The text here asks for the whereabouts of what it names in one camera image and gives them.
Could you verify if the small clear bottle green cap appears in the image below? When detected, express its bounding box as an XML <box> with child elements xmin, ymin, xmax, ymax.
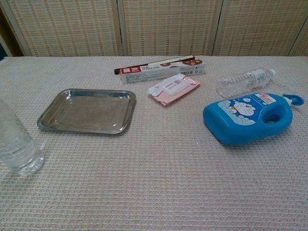
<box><xmin>0</xmin><ymin>97</ymin><xmax>45</xmax><ymax>176</ymax></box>

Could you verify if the rectangular stainless steel tray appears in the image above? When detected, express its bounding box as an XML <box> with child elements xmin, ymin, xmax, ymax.
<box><xmin>37</xmin><ymin>88</ymin><xmax>137</xmax><ymax>135</ymax></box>

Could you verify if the blue pump detergent bottle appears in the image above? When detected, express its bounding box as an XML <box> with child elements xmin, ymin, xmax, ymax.
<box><xmin>203</xmin><ymin>92</ymin><xmax>305</xmax><ymax>146</ymax></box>

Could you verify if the clear water bottle white cap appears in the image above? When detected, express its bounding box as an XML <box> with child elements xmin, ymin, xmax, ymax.
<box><xmin>215</xmin><ymin>68</ymin><xmax>278</xmax><ymax>98</ymax></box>

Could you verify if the pink wet wipes pack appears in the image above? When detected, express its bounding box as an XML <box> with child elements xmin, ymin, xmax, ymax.
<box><xmin>147</xmin><ymin>74</ymin><xmax>201</xmax><ymax>107</ymax></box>

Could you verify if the white maroon baking paper box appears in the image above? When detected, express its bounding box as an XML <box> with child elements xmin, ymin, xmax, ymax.
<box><xmin>114</xmin><ymin>54</ymin><xmax>206</xmax><ymax>85</ymax></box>

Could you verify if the beige woven tablecloth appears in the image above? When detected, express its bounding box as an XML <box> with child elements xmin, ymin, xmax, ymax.
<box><xmin>0</xmin><ymin>55</ymin><xmax>308</xmax><ymax>231</ymax></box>

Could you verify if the woven folding screen panel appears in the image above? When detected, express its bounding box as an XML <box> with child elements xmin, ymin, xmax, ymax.
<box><xmin>212</xmin><ymin>0</ymin><xmax>308</xmax><ymax>57</ymax></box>
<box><xmin>117</xmin><ymin>0</ymin><xmax>223</xmax><ymax>57</ymax></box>
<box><xmin>289</xmin><ymin>23</ymin><xmax>308</xmax><ymax>57</ymax></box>
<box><xmin>0</xmin><ymin>0</ymin><xmax>121</xmax><ymax>57</ymax></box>

